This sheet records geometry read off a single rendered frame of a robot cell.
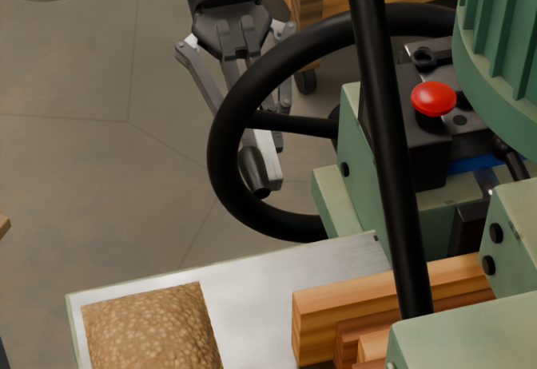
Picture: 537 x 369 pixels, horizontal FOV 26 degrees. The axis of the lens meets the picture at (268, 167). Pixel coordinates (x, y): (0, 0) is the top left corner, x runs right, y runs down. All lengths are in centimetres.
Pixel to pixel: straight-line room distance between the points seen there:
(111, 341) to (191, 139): 140
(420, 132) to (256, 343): 18
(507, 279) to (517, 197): 5
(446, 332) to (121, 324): 48
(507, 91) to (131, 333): 36
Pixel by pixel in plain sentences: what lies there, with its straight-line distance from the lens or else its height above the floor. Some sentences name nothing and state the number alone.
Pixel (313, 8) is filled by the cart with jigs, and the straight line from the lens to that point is 209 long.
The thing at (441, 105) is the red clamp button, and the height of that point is 102.
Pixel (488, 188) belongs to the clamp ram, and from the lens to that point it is 81.
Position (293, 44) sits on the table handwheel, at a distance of 94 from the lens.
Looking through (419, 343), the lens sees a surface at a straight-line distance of 32.
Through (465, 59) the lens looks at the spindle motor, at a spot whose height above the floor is 122.
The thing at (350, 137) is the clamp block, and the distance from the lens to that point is 88.
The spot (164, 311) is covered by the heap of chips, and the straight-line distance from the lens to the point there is 78.
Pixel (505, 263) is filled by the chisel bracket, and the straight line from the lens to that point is 68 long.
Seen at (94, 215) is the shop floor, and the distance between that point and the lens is 206.
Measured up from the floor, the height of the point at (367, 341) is 95.
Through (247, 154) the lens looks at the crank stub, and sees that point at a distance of 111.
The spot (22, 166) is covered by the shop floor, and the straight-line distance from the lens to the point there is 216.
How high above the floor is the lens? 157
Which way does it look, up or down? 48 degrees down
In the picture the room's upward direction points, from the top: straight up
